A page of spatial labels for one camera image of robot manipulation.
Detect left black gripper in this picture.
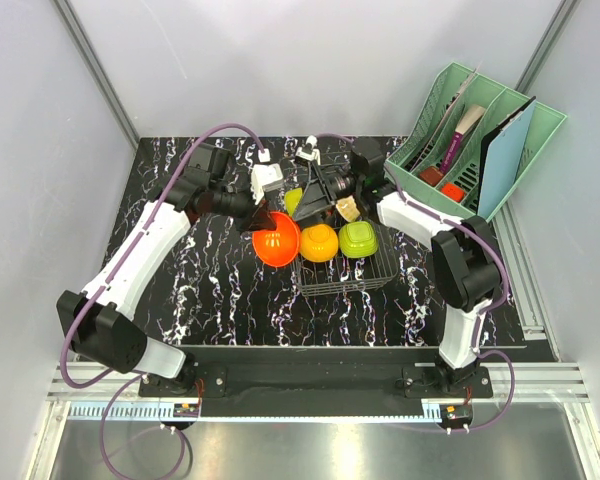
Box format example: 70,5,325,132
210,177,277,235

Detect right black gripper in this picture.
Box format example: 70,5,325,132
289,161,362,235

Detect lime green bowl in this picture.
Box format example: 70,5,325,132
284,188,304,216

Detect orange bowl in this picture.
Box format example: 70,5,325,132
252,212,301,268

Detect white bowl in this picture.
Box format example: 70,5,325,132
338,221,379,259

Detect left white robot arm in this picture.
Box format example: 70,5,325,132
56,140,282,396

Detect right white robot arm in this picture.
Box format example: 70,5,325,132
292,136,509,397

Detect red brown box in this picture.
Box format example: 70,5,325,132
419,166,444,187

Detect green file organizer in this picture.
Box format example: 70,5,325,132
388,63,567,221

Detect orange red box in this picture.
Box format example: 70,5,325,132
440,182,466,203

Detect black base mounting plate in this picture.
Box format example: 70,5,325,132
127,345,493,422

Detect purple book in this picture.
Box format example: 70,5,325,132
439,104,486,175

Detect black clipboard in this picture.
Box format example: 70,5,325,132
474,94,537,201

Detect light blue folder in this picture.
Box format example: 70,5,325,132
477,99,537,216

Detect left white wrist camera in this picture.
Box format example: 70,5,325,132
250,149,284,204

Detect wire dish rack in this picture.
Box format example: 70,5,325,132
279,147,400,297

